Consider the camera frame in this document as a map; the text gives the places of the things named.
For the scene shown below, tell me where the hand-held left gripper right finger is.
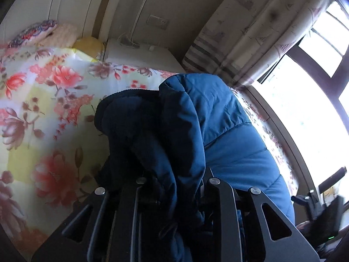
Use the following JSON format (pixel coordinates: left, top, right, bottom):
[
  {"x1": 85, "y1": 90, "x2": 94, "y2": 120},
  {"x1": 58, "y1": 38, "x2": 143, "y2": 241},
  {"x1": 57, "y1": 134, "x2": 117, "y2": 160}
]
[{"x1": 200, "y1": 166, "x2": 321, "y2": 262}]

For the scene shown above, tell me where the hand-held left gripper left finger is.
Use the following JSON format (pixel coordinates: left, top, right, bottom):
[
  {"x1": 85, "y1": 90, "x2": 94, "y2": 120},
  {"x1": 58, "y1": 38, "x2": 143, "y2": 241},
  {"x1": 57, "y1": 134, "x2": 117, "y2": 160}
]
[{"x1": 31, "y1": 177, "x2": 148, "y2": 262}]

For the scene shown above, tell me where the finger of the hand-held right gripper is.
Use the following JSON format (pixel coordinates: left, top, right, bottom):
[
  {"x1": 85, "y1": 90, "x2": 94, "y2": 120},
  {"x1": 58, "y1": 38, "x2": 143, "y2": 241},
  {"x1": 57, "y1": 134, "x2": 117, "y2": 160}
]
[
  {"x1": 290, "y1": 194, "x2": 314, "y2": 207},
  {"x1": 318, "y1": 166, "x2": 345, "y2": 195}
]

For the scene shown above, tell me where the blue puffer jacket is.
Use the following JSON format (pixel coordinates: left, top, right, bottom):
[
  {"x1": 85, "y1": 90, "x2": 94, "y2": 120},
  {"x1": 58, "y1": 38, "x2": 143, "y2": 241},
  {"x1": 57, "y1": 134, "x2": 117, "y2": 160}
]
[{"x1": 94, "y1": 72, "x2": 296, "y2": 262}]

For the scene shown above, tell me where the floral bed blanket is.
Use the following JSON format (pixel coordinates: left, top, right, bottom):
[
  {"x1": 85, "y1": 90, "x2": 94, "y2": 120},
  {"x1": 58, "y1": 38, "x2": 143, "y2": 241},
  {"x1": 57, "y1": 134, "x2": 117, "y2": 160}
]
[{"x1": 0, "y1": 45, "x2": 296, "y2": 254}]

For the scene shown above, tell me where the white nightstand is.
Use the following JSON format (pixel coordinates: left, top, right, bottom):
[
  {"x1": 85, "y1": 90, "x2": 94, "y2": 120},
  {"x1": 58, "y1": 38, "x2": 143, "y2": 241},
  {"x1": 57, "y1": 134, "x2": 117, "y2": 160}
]
[{"x1": 103, "y1": 38, "x2": 186, "y2": 74}]

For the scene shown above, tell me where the yellow pillow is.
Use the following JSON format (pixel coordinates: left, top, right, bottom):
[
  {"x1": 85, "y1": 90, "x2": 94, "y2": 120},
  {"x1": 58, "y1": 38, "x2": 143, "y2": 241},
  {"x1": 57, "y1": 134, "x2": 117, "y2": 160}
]
[{"x1": 72, "y1": 36, "x2": 105, "y2": 61}]

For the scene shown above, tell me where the printed beige curtain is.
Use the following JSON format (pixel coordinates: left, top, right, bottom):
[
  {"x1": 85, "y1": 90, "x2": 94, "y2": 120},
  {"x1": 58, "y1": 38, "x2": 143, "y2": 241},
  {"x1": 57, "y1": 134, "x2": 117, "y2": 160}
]
[{"x1": 181, "y1": 0, "x2": 339, "y2": 88}]

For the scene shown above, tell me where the cream pillow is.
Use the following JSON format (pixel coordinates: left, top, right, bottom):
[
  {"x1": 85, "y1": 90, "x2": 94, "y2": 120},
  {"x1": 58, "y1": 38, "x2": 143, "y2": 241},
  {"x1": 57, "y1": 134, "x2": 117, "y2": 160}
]
[{"x1": 38, "y1": 23, "x2": 79, "y2": 48}]

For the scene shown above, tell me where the patterned purple pillow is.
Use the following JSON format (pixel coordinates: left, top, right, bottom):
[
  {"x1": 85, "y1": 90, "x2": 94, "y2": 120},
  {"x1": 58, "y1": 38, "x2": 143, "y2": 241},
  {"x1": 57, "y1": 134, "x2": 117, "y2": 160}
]
[{"x1": 8, "y1": 19, "x2": 59, "y2": 48}]

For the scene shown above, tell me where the white headboard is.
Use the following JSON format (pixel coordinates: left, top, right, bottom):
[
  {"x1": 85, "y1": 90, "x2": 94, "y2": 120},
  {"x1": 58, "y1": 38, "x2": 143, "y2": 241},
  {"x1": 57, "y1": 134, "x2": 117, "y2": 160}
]
[{"x1": 0, "y1": 0, "x2": 126, "y2": 50}]

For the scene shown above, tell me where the dark window frame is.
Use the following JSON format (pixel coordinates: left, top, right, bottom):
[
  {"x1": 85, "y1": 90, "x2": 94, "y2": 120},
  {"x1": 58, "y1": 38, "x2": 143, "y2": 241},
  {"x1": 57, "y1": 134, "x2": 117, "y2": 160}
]
[{"x1": 256, "y1": 0, "x2": 349, "y2": 197}]

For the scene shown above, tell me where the white cable bundle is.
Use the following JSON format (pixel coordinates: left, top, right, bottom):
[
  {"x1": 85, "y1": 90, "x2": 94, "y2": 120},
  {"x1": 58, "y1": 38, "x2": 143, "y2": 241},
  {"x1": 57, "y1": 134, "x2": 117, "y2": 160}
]
[{"x1": 118, "y1": 33, "x2": 138, "y2": 47}]

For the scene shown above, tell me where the wall socket plate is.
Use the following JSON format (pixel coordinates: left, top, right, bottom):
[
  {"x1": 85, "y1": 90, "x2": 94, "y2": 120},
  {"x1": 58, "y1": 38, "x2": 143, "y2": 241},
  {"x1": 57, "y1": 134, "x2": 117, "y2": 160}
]
[{"x1": 146, "y1": 15, "x2": 170, "y2": 30}]

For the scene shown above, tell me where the white wall conduit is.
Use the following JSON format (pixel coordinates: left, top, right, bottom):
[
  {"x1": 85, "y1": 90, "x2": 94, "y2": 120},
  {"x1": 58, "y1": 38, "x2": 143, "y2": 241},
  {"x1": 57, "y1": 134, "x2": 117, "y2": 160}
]
[{"x1": 130, "y1": 0, "x2": 153, "y2": 44}]

